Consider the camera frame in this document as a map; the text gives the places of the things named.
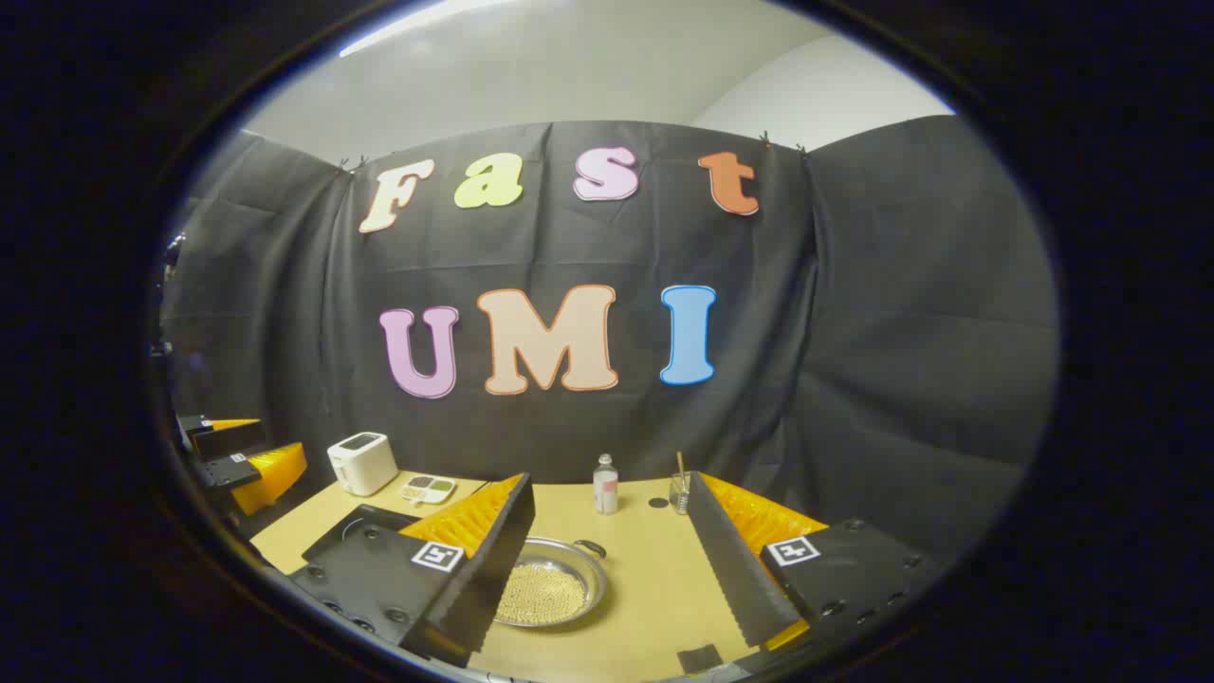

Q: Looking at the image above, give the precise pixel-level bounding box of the white divided dish of beans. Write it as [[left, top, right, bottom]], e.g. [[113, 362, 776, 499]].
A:
[[400, 474, 458, 506]]

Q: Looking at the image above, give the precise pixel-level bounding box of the black induction cooktop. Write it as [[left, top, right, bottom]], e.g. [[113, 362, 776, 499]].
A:
[[302, 505, 423, 575]]

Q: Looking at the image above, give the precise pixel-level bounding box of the clear bottle with label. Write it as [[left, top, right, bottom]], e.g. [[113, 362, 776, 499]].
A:
[[593, 453, 620, 516]]

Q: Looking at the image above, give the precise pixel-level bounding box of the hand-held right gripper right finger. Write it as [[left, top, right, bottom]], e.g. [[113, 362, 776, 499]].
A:
[[685, 470, 942, 655]]

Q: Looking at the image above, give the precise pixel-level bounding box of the white toaster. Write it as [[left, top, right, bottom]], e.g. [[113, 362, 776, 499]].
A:
[[327, 432, 399, 497]]

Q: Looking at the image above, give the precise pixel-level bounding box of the black backdrop cloth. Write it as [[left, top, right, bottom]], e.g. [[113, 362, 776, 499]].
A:
[[161, 119, 1060, 570]]

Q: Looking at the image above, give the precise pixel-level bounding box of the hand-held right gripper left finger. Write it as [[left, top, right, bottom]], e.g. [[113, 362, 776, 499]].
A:
[[287, 471, 537, 668]]

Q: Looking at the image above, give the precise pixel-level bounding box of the steel pot with black handle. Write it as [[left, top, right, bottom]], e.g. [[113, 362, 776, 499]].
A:
[[493, 536, 609, 629]]

